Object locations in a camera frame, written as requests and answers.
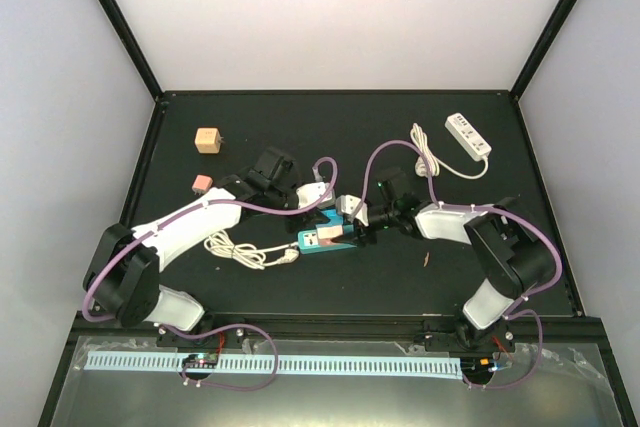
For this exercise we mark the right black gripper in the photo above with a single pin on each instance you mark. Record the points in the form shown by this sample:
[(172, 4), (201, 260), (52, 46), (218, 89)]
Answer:
[(360, 237)]

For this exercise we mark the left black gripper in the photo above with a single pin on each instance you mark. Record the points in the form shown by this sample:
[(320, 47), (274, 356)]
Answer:
[(306, 219)]

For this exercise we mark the teal power strip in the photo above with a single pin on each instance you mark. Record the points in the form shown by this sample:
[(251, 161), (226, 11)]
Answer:
[(308, 242)]

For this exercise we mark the blue cube adapter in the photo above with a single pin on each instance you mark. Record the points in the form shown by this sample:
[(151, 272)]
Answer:
[(333, 217)]

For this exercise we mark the small pink cube adapter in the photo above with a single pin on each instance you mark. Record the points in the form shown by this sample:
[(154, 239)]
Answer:
[(202, 184)]

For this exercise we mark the white power strip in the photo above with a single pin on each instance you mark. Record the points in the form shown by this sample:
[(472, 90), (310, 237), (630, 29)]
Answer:
[(468, 137)]

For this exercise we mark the large orange cube adapter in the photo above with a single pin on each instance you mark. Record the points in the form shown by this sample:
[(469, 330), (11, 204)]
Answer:
[(208, 140)]

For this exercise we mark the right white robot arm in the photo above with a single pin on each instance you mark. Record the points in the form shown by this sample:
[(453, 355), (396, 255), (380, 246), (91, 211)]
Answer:
[(516, 258)]

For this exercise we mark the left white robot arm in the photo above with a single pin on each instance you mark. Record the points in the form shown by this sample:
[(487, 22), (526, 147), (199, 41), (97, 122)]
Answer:
[(123, 281)]

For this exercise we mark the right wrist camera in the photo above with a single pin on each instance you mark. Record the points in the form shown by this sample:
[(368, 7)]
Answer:
[(352, 208)]

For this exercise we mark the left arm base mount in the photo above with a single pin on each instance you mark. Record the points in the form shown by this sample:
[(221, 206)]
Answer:
[(212, 332)]

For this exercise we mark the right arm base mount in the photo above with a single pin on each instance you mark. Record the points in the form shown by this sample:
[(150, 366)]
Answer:
[(456, 335)]

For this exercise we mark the light blue slotted cable duct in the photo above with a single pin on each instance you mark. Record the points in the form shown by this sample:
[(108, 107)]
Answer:
[(319, 365)]

